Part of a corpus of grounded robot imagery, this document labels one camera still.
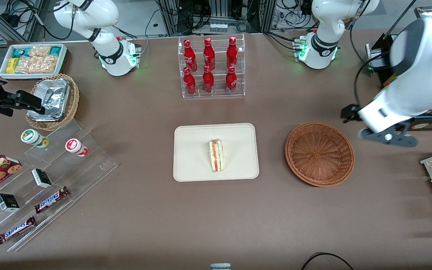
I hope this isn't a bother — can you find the red lidded white cup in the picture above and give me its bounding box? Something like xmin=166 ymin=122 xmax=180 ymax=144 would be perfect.
xmin=65 ymin=138 xmax=89 ymax=157

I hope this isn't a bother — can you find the light wicker basket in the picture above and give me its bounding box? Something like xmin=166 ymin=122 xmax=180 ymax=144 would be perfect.
xmin=26 ymin=74 xmax=80 ymax=131

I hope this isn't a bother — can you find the small black carton box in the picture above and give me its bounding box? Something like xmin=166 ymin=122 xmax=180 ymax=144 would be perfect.
xmin=31 ymin=168 xmax=52 ymax=188
xmin=0 ymin=193 xmax=20 ymax=212

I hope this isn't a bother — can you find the clear acrylic bottle rack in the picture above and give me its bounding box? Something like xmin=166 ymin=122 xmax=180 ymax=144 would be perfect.
xmin=178 ymin=34 xmax=246 ymax=99

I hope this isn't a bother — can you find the cream plastic tray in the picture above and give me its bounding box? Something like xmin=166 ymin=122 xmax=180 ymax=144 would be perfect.
xmin=173 ymin=123 xmax=260 ymax=182

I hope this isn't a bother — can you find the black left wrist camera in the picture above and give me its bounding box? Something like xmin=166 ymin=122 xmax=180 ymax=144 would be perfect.
xmin=340 ymin=104 xmax=361 ymax=123

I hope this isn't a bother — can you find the black looped cable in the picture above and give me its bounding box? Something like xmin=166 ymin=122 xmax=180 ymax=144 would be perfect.
xmin=300 ymin=252 xmax=355 ymax=270

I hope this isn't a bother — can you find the clear acrylic stepped shelf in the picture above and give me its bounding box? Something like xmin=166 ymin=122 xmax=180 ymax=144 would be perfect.
xmin=0 ymin=119 xmax=118 ymax=252

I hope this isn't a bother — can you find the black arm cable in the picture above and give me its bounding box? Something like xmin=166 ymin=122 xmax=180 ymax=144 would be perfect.
xmin=347 ymin=0 xmax=386 ymax=110

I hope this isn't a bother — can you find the white plastic bin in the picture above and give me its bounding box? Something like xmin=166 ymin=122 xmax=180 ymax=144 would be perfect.
xmin=0 ymin=43 xmax=68 ymax=80

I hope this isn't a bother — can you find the triangle sandwich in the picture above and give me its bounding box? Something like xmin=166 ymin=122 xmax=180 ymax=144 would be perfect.
xmin=208 ymin=139 xmax=225 ymax=173

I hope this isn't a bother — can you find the Snickers chocolate bar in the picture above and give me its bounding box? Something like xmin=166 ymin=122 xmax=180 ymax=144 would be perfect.
xmin=0 ymin=216 xmax=36 ymax=245
xmin=34 ymin=186 xmax=70 ymax=214

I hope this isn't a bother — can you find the green sunflower lidded cup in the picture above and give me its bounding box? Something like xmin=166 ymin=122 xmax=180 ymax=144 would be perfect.
xmin=21 ymin=129 xmax=50 ymax=149

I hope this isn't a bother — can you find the brown wicker basket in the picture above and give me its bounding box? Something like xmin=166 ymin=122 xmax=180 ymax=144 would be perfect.
xmin=285 ymin=122 xmax=355 ymax=187

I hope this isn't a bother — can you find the aluminium equipment rack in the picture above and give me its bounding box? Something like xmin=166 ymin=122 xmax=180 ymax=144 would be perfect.
xmin=156 ymin=0 xmax=276 ymax=35

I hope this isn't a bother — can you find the red cola bottle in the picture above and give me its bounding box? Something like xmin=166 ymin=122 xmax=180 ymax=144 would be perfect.
xmin=183 ymin=39 xmax=198 ymax=72
xmin=225 ymin=66 xmax=237 ymax=93
xmin=202 ymin=65 xmax=215 ymax=93
xmin=203 ymin=37 xmax=216 ymax=71
xmin=183 ymin=67 xmax=197 ymax=95
xmin=226 ymin=36 xmax=238 ymax=68

